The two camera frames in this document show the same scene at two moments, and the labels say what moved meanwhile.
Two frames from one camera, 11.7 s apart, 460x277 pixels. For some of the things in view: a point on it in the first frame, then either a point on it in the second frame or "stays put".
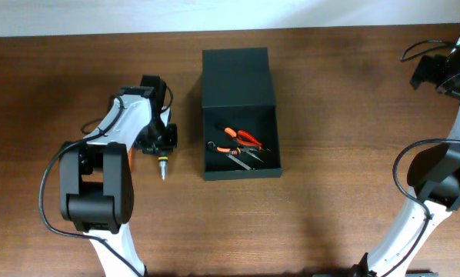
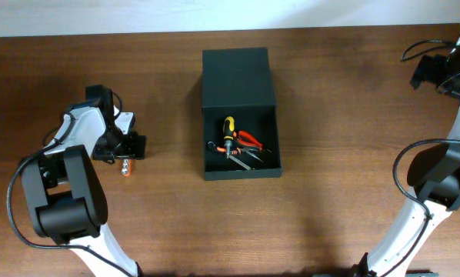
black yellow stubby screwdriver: [163, 158] to [228, 131]
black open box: [237, 93] stays put
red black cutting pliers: [245, 138] stays put
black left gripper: [168, 144] to [133, 150]
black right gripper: [428, 70] stays put
